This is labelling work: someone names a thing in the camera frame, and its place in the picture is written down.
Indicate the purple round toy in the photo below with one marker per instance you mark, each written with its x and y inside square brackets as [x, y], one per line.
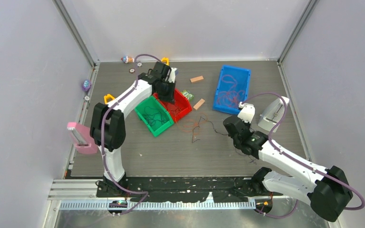
[86, 85]

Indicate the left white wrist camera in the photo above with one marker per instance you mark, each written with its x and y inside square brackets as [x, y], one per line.
[172, 75]

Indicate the red plastic bin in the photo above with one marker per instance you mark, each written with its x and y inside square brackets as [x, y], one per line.
[179, 109]

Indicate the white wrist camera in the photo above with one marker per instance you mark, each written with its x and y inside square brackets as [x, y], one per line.
[247, 112]
[172, 75]

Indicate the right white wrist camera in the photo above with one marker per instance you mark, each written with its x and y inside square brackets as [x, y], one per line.
[247, 112]

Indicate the green small toy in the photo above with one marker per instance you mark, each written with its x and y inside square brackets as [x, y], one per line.
[187, 94]

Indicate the blue plastic bin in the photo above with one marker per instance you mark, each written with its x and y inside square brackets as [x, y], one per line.
[232, 88]

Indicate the green plastic bin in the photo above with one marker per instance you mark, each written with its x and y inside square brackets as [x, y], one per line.
[154, 116]

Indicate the wooden block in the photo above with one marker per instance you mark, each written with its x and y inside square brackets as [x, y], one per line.
[196, 79]
[199, 104]

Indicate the wooden block near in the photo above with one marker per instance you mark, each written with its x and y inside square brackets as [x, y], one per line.
[199, 104]

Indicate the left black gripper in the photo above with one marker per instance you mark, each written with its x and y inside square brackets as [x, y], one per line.
[170, 97]

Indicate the pink tape dispenser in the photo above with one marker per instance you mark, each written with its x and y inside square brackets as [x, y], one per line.
[82, 141]

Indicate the wooden block far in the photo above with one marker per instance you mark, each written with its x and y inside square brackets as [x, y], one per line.
[196, 79]

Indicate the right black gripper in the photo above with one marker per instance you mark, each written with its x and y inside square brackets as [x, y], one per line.
[247, 124]

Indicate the yellow triangle block far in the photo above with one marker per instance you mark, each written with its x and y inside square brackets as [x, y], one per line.
[165, 60]

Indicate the yellow triangle block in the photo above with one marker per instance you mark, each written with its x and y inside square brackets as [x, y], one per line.
[109, 99]
[165, 60]

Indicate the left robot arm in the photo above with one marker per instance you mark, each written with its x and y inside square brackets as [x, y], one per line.
[108, 120]

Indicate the yellow triangle block near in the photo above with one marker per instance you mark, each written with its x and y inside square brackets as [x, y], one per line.
[109, 99]

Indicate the white tape dispenser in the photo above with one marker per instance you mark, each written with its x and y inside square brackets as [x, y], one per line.
[272, 114]

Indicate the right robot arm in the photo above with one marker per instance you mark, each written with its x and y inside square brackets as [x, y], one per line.
[323, 189]

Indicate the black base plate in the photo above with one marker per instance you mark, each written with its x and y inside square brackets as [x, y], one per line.
[182, 189]

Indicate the small figurine toy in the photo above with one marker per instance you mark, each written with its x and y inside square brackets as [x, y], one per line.
[127, 59]

